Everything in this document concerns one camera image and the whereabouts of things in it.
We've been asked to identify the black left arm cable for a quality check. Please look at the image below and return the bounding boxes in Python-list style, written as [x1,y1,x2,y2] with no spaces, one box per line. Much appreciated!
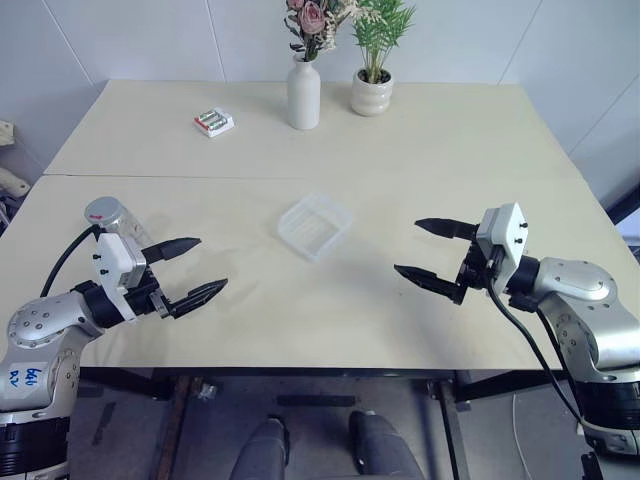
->
[39,224,104,299]

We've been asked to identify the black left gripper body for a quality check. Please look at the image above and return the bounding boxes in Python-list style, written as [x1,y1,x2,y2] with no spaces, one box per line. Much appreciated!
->
[124,268,180,321]

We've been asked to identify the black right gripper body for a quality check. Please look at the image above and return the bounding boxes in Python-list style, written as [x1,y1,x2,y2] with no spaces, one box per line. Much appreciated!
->
[454,238,507,305]

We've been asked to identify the white floor cable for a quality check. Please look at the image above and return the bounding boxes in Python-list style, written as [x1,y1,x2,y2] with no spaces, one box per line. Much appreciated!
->
[511,394,539,480]

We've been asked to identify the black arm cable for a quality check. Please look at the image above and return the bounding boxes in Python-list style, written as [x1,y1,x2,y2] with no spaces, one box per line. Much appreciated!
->
[39,224,104,299]
[484,249,586,429]

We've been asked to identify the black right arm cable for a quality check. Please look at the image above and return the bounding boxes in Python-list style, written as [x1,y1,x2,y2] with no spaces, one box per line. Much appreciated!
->
[484,249,586,429]

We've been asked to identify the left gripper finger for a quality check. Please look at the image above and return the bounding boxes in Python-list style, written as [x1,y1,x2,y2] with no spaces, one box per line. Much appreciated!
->
[168,277,230,320]
[141,237,203,265]

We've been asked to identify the green leafy plant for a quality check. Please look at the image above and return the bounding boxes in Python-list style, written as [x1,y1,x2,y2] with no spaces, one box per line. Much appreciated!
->
[349,0,418,84]

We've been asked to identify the dried flower bouquet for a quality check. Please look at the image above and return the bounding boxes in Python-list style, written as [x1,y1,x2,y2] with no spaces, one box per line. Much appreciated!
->
[283,0,362,64]

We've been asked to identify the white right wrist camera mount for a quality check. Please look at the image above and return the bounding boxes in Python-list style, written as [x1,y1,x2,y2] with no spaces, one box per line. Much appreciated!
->
[474,202,529,279]

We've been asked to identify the clear plastic container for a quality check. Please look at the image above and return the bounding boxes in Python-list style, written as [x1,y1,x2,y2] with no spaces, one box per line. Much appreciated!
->
[276,192,354,264]

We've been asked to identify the white ceramic vase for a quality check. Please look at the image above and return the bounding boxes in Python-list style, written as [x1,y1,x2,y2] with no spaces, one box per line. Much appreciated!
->
[286,53,322,131]

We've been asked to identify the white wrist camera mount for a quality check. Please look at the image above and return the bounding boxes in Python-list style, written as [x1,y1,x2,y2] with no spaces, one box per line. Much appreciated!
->
[92,231,147,322]
[474,202,529,279]

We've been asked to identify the grey jar with red stripe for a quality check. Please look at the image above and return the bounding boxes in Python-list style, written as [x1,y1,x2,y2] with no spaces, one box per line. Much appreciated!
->
[99,209,155,247]

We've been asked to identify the white battery pack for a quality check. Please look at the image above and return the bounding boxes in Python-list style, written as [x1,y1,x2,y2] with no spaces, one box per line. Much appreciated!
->
[192,106,236,140]

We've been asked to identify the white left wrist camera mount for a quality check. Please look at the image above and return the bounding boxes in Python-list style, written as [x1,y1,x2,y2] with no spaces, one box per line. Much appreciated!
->
[92,231,147,322]

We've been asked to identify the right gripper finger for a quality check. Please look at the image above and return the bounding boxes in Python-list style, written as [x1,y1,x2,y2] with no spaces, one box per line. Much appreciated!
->
[414,216,481,243]
[393,264,464,305]

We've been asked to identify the white ribbed plant pot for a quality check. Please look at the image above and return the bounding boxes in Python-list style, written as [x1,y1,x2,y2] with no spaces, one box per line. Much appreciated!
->
[349,67,394,118]

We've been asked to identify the dark grey rounded shape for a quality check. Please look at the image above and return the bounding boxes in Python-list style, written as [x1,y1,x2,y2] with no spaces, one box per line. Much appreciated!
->
[347,409,424,480]
[228,414,292,480]

